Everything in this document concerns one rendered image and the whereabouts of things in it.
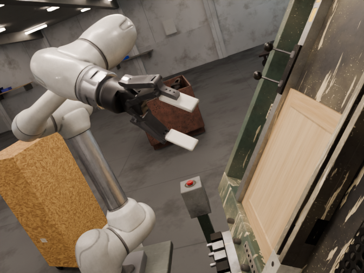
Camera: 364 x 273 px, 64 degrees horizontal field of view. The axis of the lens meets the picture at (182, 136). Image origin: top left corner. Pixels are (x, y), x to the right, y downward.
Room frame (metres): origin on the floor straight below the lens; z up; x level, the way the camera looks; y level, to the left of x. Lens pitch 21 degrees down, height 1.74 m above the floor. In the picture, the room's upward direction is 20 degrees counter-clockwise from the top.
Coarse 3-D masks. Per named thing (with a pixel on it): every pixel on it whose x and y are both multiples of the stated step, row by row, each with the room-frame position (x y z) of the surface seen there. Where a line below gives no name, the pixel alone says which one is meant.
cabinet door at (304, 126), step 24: (288, 96) 1.09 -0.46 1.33; (288, 120) 1.02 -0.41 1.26; (312, 120) 0.86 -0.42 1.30; (336, 120) 0.74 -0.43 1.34; (288, 144) 0.95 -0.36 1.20; (312, 144) 0.81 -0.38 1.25; (264, 168) 1.05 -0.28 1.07; (288, 168) 0.88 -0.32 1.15; (312, 168) 0.75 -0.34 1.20; (264, 192) 0.97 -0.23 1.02; (288, 192) 0.82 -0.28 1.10; (264, 216) 0.90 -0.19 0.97; (288, 216) 0.76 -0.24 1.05; (264, 240) 0.83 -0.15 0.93
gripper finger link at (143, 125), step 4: (132, 120) 0.65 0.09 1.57; (136, 124) 0.65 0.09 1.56; (140, 124) 0.64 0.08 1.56; (144, 124) 0.65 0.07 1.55; (144, 128) 0.64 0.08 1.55; (148, 128) 0.64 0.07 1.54; (148, 132) 0.64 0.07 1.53; (152, 132) 0.64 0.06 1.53; (164, 132) 0.65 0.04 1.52; (156, 136) 0.63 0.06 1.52; (160, 140) 0.63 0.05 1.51
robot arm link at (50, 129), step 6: (48, 120) 1.12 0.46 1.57; (12, 126) 1.08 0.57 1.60; (48, 126) 1.11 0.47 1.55; (54, 126) 1.13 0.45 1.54; (18, 132) 1.05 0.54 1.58; (42, 132) 1.07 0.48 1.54; (48, 132) 1.12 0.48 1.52; (54, 132) 1.15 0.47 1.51; (18, 138) 1.09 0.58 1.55; (24, 138) 1.06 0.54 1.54; (30, 138) 1.06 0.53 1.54; (36, 138) 1.09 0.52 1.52
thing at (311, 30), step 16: (320, 16) 1.09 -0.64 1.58; (304, 32) 1.12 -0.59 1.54; (304, 48) 1.10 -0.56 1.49; (304, 64) 1.10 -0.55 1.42; (288, 80) 1.10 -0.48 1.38; (272, 112) 1.13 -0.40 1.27; (272, 128) 1.11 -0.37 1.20; (256, 144) 1.17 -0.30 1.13; (256, 160) 1.12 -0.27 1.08; (240, 192) 1.14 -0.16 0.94
